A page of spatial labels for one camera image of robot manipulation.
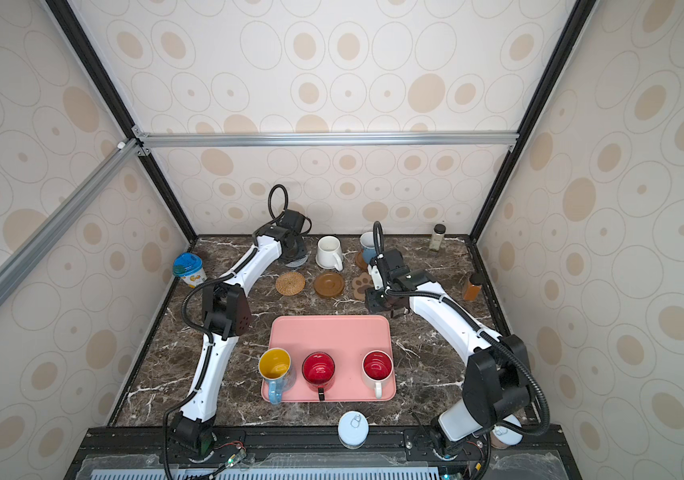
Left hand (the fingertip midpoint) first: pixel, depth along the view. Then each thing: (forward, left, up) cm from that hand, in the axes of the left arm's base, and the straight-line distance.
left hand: (306, 245), depth 103 cm
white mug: (0, -8, -4) cm, 9 cm away
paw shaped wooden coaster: (-9, -19, -11) cm, 24 cm away
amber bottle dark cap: (-16, -55, -3) cm, 57 cm away
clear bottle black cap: (+9, -48, -5) cm, 49 cm away
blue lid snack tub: (-9, +38, 0) cm, 39 cm away
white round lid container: (-56, -16, -3) cm, 58 cm away
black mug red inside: (-41, -6, -9) cm, 42 cm away
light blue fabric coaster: (-1, +4, -9) cm, 10 cm away
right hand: (-24, -22, +3) cm, 33 cm away
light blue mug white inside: (0, -21, 0) cm, 21 cm away
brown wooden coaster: (-9, -8, -10) cm, 16 cm away
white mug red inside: (-39, -23, -8) cm, 47 cm away
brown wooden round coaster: (0, -19, -10) cm, 22 cm away
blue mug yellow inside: (-40, +6, -6) cm, 41 cm away
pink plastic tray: (-29, -14, -12) cm, 35 cm away
